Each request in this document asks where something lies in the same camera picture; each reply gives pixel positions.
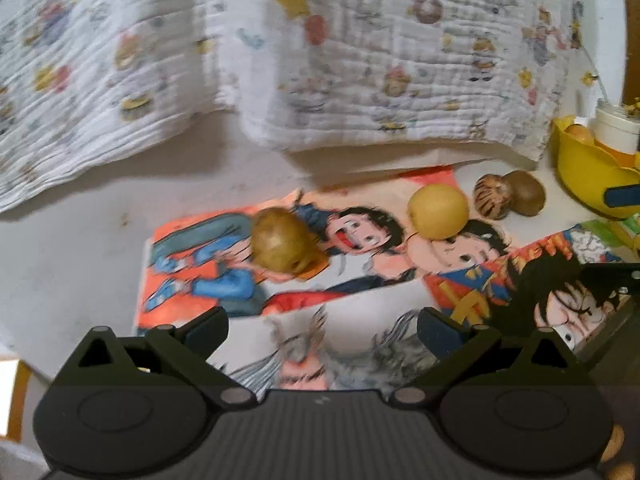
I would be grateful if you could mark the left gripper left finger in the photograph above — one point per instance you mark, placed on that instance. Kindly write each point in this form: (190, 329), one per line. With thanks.
(164, 356)

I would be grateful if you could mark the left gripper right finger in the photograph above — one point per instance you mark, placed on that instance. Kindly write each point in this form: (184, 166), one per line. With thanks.
(481, 355)

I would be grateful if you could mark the yellow lemon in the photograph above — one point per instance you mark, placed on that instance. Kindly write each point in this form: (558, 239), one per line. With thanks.
(438, 211)

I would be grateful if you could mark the brown round pear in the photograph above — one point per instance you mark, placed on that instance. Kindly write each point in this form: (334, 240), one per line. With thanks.
(281, 242)

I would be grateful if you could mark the dark striped round fruit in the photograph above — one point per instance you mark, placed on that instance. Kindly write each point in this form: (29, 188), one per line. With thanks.
(492, 196)

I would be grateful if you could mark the colourful cartoon poster mat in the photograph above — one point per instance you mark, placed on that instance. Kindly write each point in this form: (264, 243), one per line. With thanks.
(350, 319)

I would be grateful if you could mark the yellow plastic bowl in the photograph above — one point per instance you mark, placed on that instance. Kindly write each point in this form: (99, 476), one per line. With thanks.
(587, 172)

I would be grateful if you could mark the brown round fruit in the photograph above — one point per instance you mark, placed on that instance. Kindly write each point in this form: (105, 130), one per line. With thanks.
(528, 195)

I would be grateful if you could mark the white yellow stool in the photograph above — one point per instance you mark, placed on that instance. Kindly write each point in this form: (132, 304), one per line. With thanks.
(15, 376)

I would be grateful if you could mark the yellow fruit in bowl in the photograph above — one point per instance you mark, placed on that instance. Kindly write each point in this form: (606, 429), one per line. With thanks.
(580, 133)

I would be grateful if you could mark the cartoon print cloth right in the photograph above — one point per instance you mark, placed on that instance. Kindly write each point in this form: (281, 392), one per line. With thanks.
(327, 73)

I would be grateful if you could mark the cartoon print cloth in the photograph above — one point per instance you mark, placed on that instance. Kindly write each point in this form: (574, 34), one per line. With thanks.
(327, 73)
(88, 82)

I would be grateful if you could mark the cartoon print cloth left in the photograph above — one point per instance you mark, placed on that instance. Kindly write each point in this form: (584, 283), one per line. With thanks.
(88, 82)

